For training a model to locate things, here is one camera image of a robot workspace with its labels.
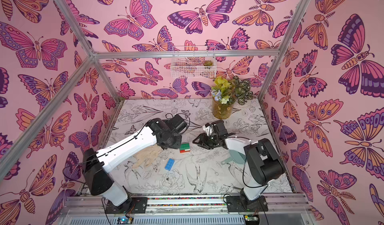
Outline green long lego brick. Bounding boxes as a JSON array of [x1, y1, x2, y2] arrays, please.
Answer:
[[180, 143, 190, 150]]

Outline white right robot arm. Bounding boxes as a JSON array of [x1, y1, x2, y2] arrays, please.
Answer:
[[192, 120, 286, 211]]

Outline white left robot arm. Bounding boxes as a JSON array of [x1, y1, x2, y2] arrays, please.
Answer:
[[82, 115, 188, 209]]

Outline blue long lego brick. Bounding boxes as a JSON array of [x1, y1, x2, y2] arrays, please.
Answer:
[[165, 159, 175, 171]]

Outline mint green plastic paddle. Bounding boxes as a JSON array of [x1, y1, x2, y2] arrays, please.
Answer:
[[221, 150, 246, 165]]

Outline yellow vase with plants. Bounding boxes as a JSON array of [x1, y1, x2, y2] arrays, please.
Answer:
[[211, 76, 255, 120]]

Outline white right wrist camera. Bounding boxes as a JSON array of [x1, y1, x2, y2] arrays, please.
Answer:
[[203, 124, 214, 136]]

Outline white wire basket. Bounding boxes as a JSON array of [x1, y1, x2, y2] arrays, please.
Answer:
[[169, 45, 217, 79]]

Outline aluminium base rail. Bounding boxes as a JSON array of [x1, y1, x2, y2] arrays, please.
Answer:
[[57, 193, 317, 225]]

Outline aluminium cage frame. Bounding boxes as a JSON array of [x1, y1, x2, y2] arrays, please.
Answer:
[[1, 0, 311, 179]]

